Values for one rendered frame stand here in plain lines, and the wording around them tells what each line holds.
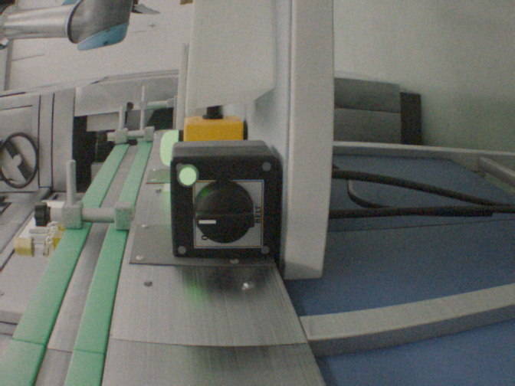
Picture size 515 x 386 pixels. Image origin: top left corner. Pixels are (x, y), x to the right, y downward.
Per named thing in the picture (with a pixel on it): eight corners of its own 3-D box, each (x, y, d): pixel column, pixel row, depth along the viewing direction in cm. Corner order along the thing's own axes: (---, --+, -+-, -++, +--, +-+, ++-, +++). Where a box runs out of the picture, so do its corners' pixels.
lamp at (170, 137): (183, 162, 85) (160, 163, 85) (184, 127, 84) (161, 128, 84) (183, 169, 81) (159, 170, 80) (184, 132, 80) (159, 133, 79)
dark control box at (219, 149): (268, 230, 61) (172, 230, 60) (270, 139, 59) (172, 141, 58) (280, 260, 53) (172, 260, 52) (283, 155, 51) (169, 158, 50)
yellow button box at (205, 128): (241, 168, 87) (183, 170, 86) (242, 111, 85) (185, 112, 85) (247, 181, 80) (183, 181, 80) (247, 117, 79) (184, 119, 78)
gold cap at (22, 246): (34, 236, 101) (17, 235, 100) (31, 240, 97) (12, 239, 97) (36, 254, 101) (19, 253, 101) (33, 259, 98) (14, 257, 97)
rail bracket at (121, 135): (153, 188, 128) (98, 188, 127) (155, 103, 124) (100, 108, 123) (152, 191, 125) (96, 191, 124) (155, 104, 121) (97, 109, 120)
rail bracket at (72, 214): (137, 223, 68) (39, 220, 67) (136, 154, 67) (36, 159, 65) (135, 233, 64) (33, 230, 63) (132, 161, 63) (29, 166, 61)
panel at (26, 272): (132, 210, 187) (42, 209, 183) (132, 199, 186) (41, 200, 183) (106, 338, 100) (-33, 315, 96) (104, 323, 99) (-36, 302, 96)
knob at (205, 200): (252, 238, 52) (257, 252, 49) (193, 238, 52) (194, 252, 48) (253, 179, 51) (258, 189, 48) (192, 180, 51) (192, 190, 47)
